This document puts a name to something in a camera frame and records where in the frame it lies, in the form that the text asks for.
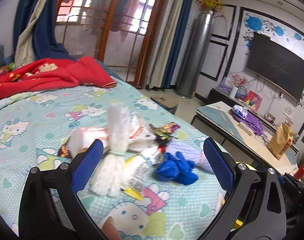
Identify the colourful candy wrapper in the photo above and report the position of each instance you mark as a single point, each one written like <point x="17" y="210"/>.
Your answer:
<point x="165" y="128"/>

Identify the beige curtain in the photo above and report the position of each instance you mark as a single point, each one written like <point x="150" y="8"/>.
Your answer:
<point x="33" y="30"/>
<point x="167" y="42"/>

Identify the purple box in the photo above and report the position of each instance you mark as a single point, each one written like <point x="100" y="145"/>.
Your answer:
<point x="225" y="85"/>

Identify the blue rubber glove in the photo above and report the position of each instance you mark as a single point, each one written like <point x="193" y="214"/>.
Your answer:
<point x="175" y="168"/>

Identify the silver tower air conditioner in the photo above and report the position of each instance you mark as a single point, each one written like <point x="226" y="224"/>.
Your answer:
<point x="194" y="55"/>

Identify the yellow and white wrapper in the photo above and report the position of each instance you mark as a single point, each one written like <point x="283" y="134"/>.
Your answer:
<point x="142" y="165"/>

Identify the white wall notice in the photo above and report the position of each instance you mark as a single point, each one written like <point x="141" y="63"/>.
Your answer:
<point x="289" y="111"/>

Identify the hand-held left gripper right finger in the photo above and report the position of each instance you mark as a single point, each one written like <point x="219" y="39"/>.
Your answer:
<point x="218" y="165"/>

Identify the dark blue curtain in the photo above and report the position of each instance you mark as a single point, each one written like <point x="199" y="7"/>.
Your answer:
<point x="178" y="42"/>
<point x="45" y="30"/>

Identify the blue and white packet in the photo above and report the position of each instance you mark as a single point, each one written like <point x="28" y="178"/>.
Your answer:
<point x="239" y="110"/>

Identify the coffee table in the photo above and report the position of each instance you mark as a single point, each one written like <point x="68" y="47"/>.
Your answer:
<point x="217" y="115"/>

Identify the white plastic bag red print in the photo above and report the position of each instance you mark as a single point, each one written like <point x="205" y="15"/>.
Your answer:
<point x="139" y="132"/>

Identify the red fire extinguisher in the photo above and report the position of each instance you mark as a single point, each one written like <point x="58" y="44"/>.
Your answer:
<point x="301" y="171"/>

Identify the purple cloth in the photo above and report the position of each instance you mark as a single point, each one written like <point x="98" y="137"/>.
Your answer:
<point x="254" y="126"/>

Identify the white vase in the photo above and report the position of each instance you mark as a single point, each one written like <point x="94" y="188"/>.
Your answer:
<point x="233" y="92"/>

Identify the clear plastic bag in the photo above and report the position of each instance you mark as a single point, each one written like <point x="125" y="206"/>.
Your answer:
<point x="118" y="130"/>

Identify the dark snack wrapper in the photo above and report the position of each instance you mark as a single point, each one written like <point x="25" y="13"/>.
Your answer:
<point x="64" y="152"/>

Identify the pink artificial flowers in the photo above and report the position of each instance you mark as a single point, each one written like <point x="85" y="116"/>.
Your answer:
<point x="239" y="80"/>

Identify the red picture card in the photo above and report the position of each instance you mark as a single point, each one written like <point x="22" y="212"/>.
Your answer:
<point x="253" y="100"/>

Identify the brown paper bag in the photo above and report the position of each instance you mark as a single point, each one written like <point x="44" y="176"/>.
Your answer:
<point x="279" y="142"/>

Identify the person's left hand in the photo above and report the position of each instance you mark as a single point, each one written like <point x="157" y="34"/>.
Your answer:
<point x="111" y="230"/>

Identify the wall-mounted television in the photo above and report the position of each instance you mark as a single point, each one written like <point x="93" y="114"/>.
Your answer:
<point x="277" y="65"/>

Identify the red printed blanket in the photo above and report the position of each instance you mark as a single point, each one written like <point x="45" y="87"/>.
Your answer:
<point x="66" y="75"/>

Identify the blue stool with cardboard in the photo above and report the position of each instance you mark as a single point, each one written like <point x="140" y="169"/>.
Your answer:
<point x="164" y="102"/>

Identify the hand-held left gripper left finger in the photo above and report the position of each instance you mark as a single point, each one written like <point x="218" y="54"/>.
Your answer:
<point x="88" y="165"/>

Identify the wooden framed glass door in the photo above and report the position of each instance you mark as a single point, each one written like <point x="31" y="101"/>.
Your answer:
<point x="111" y="30"/>

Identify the black trash bin yellow rim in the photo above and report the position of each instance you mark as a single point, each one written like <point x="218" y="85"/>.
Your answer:
<point x="250" y="166"/>

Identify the yellow artificial flowers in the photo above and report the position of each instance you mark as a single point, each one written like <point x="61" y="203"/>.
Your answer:
<point x="210" y="3"/>

